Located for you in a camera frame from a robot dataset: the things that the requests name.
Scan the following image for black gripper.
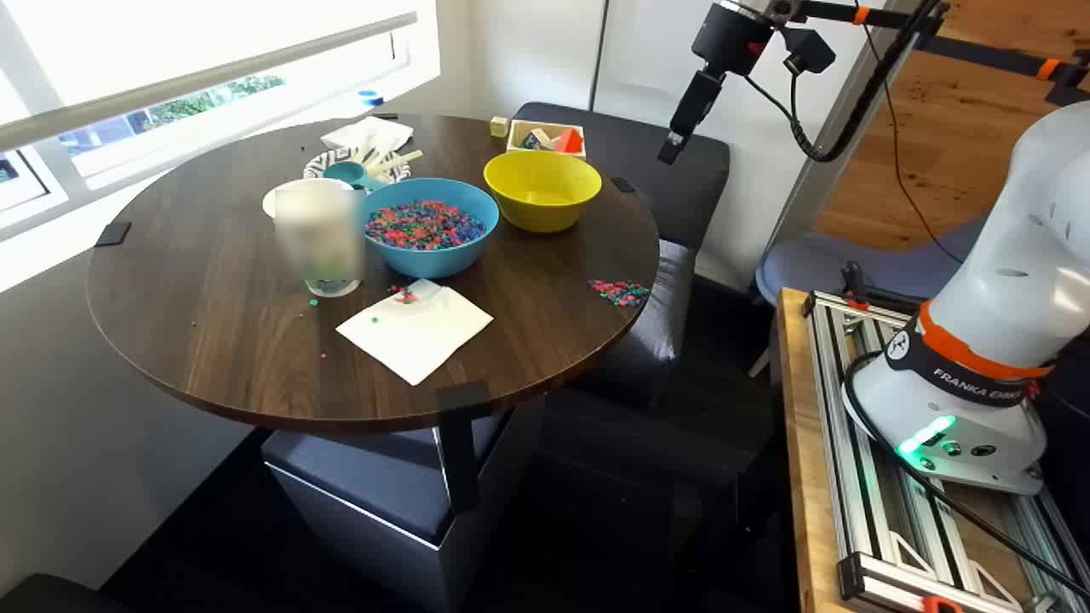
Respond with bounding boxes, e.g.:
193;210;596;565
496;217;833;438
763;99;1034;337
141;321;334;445
658;0;775;165

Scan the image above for blue plastic bowl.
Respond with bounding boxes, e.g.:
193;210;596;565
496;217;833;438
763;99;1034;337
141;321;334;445
353;176;499;281

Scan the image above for colourful beads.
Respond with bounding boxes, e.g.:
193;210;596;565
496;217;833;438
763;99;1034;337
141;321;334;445
366;201;485;252

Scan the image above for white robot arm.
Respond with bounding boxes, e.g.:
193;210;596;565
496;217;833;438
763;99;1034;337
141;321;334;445
658;0;1090;495

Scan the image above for yellow plastic bowl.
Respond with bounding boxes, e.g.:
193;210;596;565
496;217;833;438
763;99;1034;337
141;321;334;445
485;150;604;236

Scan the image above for dark grey sofa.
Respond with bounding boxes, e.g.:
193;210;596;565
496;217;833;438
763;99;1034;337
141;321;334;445
517;102;730;410

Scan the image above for small wooden cube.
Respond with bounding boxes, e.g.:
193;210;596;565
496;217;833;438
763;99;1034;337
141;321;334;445
490;117;506;139

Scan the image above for spilled beads on table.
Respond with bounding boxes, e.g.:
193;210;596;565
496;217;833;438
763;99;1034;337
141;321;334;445
588;281;647;310

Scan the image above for folded white napkin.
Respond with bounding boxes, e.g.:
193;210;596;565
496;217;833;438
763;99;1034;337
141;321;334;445
324;117;412;157

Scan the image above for small patterned plate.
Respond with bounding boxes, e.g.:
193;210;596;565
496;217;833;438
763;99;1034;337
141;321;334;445
303;150;408;192

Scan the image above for blue plastic scoop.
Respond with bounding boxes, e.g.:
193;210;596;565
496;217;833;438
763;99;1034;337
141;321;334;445
324;160;379;192

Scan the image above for round dark wooden table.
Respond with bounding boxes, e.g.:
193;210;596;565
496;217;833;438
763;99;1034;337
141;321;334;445
83;109;665;505

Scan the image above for white paper napkin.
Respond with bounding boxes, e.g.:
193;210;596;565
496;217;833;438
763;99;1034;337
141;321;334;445
337;281;490;384

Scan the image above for patterned paper cup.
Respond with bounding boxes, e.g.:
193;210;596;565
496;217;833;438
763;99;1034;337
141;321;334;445
261;176;362;301

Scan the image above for grey storage ottoman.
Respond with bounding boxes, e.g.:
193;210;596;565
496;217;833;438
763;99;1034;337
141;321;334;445
261;416;522;613

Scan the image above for black cable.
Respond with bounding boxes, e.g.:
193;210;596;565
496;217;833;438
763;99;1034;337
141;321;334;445
735;19;966;269

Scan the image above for black camera tripod arm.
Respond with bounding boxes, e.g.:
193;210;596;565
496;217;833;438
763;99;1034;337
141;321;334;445
786;0;1090;94

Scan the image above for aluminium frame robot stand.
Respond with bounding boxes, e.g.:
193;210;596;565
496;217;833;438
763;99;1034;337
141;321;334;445
775;291;1090;613

